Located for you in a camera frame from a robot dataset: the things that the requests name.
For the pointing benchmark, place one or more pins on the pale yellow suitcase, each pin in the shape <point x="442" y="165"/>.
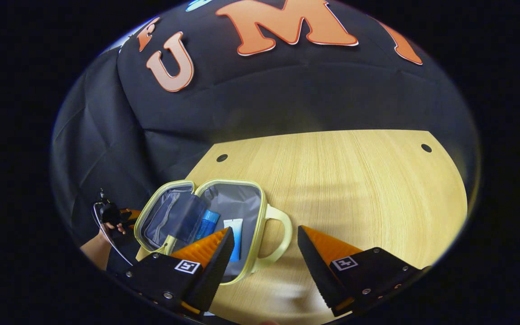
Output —
<point x="237" y="201"/>

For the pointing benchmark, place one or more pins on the clear blue bottle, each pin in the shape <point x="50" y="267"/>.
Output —
<point x="208" y="223"/>

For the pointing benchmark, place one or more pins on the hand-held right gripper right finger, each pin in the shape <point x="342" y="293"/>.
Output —
<point x="316" y="271"/>

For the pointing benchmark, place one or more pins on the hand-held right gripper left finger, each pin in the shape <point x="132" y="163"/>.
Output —
<point x="217" y="266"/>

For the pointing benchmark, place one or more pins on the white tube with blue cap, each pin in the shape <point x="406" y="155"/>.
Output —
<point x="234" y="234"/>

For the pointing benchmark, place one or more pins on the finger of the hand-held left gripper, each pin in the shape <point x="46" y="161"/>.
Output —
<point x="133" y="215"/>

